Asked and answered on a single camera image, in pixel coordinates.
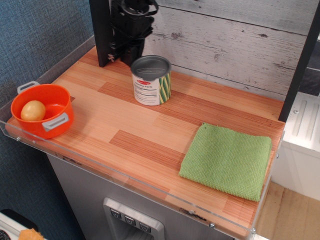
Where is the black right frame post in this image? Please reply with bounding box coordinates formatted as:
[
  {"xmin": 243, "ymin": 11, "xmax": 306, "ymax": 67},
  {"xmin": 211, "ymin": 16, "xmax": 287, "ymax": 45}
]
[{"xmin": 278, "ymin": 1, "xmax": 320, "ymax": 123}]

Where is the yellow toy potato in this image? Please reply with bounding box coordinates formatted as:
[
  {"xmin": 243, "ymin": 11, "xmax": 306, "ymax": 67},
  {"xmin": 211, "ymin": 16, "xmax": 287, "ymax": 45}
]
[{"xmin": 20, "ymin": 100, "xmax": 46, "ymax": 122}]

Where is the clear acrylic table guard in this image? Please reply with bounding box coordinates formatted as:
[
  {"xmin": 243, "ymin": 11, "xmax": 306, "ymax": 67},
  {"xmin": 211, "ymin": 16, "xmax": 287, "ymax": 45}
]
[{"xmin": 0, "ymin": 96, "xmax": 284, "ymax": 240}]

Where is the green towel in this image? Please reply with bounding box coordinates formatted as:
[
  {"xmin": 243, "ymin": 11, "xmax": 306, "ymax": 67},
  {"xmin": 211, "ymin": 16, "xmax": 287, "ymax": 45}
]
[{"xmin": 179, "ymin": 122, "xmax": 273, "ymax": 202}]

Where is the grey toy fridge cabinet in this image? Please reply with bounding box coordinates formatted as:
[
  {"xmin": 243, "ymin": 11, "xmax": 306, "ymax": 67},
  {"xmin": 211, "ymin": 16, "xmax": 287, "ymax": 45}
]
[{"xmin": 48, "ymin": 155, "xmax": 231, "ymax": 240}]

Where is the toy corn can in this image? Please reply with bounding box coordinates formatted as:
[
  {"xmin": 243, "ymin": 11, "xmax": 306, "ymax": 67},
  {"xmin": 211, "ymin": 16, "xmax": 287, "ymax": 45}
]
[{"xmin": 130, "ymin": 55, "xmax": 171, "ymax": 106}]

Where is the orange toy pot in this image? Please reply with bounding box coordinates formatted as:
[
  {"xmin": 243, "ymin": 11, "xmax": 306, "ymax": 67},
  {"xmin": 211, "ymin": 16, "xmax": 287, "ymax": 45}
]
[{"xmin": 10, "ymin": 81, "xmax": 74, "ymax": 139}]

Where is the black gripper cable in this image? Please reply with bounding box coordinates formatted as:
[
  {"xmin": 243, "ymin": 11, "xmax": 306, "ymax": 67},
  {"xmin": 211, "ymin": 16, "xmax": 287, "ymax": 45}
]
[{"xmin": 120, "ymin": 0, "xmax": 160, "ymax": 41}]

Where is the black vertical post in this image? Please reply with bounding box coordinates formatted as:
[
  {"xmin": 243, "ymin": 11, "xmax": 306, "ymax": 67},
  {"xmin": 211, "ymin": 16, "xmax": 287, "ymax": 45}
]
[{"xmin": 89, "ymin": 0, "xmax": 114, "ymax": 67}]

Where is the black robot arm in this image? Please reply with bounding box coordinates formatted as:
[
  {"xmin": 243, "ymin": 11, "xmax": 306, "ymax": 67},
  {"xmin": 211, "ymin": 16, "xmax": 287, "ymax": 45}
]
[{"xmin": 108, "ymin": 0, "xmax": 159, "ymax": 66}]

